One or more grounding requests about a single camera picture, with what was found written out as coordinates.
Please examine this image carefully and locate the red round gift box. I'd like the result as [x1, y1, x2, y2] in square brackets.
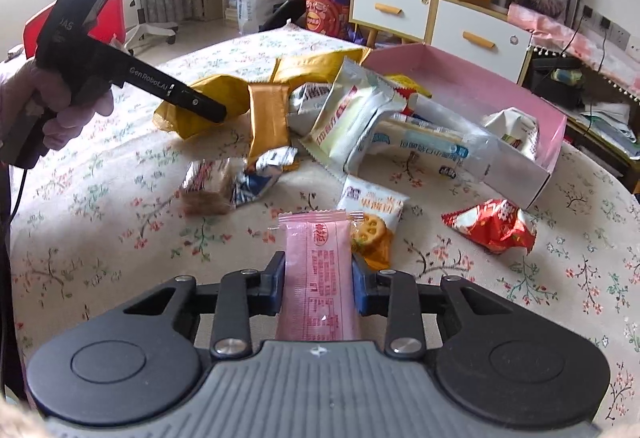
[304, 0, 351, 38]

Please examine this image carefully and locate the pink floral cloth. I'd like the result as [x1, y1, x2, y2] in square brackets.
[507, 2, 640, 99]

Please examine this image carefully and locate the mustard yellow snack bag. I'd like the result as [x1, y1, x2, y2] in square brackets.
[272, 47, 373, 86]
[152, 74, 252, 141]

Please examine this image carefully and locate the clear packet brown snack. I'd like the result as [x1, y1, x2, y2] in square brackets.
[179, 158, 246, 217]

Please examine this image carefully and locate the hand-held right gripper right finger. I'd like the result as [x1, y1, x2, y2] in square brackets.
[351, 254, 506, 359]

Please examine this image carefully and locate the yellow printed snack packet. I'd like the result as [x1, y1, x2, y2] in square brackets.
[385, 74, 433, 99]

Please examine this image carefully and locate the white packet green mark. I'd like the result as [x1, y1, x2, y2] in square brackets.
[482, 107, 541, 162]

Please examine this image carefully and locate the red white snack packet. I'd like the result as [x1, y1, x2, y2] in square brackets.
[441, 198, 537, 256]

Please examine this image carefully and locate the white pale yellow zigzag packet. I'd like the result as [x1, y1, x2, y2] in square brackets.
[299, 58, 407, 170]

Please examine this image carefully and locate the white cracker print packet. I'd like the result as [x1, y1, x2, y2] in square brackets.
[336, 175, 406, 271]

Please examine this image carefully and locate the white shopping bag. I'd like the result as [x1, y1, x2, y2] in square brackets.
[235, 0, 292, 35]

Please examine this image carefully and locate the gold long snack packet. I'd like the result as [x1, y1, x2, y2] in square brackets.
[247, 83, 292, 164]

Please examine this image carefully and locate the blue white small packet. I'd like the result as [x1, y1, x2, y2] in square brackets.
[235, 145, 300, 209]

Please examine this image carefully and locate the pile of loose papers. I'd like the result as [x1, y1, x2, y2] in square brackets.
[575, 101, 640, 159]

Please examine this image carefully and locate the red chair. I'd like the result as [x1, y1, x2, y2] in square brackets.
[24, 0, 126, 59]

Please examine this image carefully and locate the person's left hand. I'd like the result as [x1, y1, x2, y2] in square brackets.
[0, 58, 115, 151]

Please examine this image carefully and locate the black storage tray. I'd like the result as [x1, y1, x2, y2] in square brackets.
[530, 56, 586, 102]

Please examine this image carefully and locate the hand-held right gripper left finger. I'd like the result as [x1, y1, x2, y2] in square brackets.
[122, 252, 287, 359]

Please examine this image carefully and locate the pink cardboard box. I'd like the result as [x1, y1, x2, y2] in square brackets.
[360, 43, 568, 211]

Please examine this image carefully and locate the black chair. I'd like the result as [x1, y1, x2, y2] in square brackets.
[260, 0, 308, 32]

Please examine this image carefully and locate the clear white wafer packet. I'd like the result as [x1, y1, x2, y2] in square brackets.
[344, 94, 497, 183]

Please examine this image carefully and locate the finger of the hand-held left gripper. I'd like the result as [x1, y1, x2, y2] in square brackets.
[166, 79, 229, 124]

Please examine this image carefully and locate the pink snack packet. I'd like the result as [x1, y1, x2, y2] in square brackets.
[267, 211, 366, 343]

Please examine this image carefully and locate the white drawer wooden handle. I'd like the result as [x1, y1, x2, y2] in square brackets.
[350, 0, 433, 42]
[430, 0, 533, 82]

